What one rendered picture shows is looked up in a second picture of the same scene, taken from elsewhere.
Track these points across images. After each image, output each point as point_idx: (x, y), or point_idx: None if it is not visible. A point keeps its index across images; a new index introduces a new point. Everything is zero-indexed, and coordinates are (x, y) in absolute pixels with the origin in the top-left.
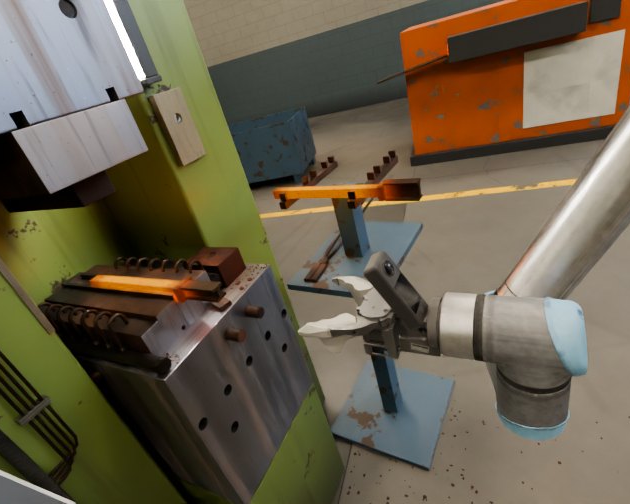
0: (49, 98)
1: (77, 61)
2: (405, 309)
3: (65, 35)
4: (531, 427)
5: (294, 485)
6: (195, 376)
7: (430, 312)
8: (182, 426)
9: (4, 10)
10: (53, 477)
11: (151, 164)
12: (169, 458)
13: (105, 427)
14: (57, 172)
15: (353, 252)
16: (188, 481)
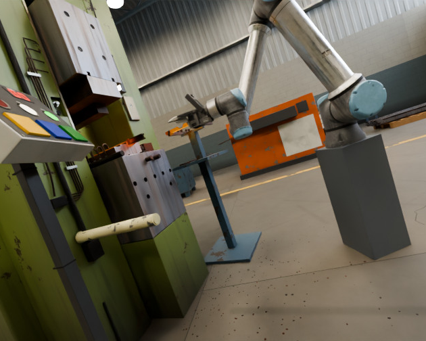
0: (96, 72)
1: (104, 68)
2: (197, 104)
3: (102, 62)
4: (239, 128)
5: (178, 251)
6: (132, 164)
7: (205, 104)
8: (126, 186)
9: (89, 52)
10: (73, 195)
11: (120, 120)
12: None
13: (93, 193)
14: (95, 88)
15: (199, 156)
16: (126, 241)
